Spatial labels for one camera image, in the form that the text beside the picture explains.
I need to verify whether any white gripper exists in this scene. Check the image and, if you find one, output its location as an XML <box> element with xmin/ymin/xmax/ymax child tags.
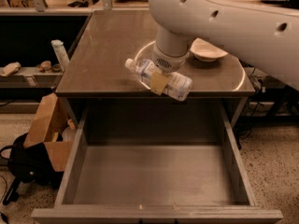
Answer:
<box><xmin>150</xmin><ymin>42</ymin><xmax>190</xmax><ymax>95</ymax></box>

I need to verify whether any small round object on shelf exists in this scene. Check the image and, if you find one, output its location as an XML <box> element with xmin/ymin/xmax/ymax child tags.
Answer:
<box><xmin>41</xmin><ymin>61</ymin><xmax>51</xmax><ymax>71</ymax></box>

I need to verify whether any beige sponge on shelf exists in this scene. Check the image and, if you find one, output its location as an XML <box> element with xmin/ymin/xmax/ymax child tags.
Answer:
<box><xmin>1</xmin><ymin>62</ymin><xmax>21</xmax><ymax>77</ymax></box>

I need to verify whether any black backpack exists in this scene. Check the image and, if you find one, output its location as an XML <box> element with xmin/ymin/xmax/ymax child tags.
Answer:
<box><xmin>0</xmin><ymin>133</ymin><xmax>64</xmax><ymax>205</ymax></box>

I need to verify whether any grey low side shelf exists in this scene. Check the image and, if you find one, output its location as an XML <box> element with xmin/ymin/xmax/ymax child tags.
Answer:
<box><xmin>0</xmin><ymin>67</ymin><xmax>63</xmax><ymax>89</ymax></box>

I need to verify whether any white tube bottle on shelf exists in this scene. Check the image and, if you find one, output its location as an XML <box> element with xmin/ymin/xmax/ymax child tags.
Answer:
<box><xmin>51</xmin><ymin>39</ymin><xmax>69</xmax><ymax>72</ymax></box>

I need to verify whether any grey cabinet with top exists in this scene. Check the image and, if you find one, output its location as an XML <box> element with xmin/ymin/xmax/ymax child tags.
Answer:
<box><xmin>56</xmin><ymin>10</ymin><xmax>254</xmax><ymax>120</ymax></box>

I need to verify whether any clear blue plastic bottle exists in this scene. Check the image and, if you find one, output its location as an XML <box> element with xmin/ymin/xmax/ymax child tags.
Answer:
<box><xmin>125</xmin><ymin>59</ymin><xmax>192</xmax><ymax>101</ymax></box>

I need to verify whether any white paper bowl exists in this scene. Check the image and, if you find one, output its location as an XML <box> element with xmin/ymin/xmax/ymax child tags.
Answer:
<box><xmin>190</xmin><ymin>38</ymin><xmax>227</xmax><ymax>63</ymax></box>

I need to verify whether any brown cardboard box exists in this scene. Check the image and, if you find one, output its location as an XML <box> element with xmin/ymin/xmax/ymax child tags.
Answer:
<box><xmin>24</xmin><ymin>93</ymin><xmax>73</xmax><ymax>172</ymax></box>

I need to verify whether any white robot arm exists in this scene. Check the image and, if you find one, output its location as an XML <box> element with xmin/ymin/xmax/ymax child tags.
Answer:
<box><xmin>149</xmin><ymin>0</ymin><xmax>299</xmax><ymax>90</ymax></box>

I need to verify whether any grey open top drawer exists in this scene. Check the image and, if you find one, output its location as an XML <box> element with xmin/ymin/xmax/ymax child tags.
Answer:
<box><xmin>32</xmin><ymin>99</ymin><xmax>283</xmax><ymax>224</ymax></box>

